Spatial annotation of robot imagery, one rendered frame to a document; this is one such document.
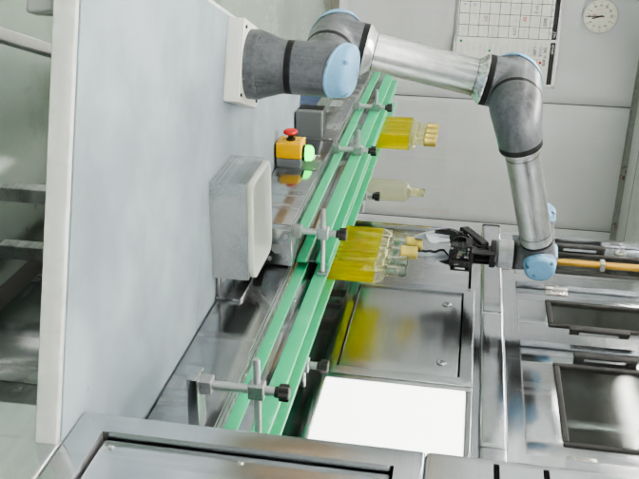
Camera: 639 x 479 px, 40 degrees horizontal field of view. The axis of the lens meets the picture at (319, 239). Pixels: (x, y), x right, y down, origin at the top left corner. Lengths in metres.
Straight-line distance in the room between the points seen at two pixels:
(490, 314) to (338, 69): 0.79
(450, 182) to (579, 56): 1.61
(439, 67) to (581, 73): 6.09
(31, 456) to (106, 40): 0.58
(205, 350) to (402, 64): 0.77
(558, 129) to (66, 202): 7.17
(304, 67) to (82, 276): 0.80
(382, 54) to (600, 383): 0.91
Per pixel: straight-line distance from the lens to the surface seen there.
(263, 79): 1.87
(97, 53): 1.26
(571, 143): 8.21
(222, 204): 1.80
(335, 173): 2.41
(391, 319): 2.21
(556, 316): 2.40
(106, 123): 1.29
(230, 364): 1.68
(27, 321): 2.34
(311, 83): 1.86
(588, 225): 8.51
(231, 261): 1.85
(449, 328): 2.19
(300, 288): 1.99
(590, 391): 2.11
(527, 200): 2.00
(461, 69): 1.99
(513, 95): 1.92
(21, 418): 1.32
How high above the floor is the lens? 1.26
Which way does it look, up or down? 9 degrees down
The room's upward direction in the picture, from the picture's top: 95 degrees clockwise
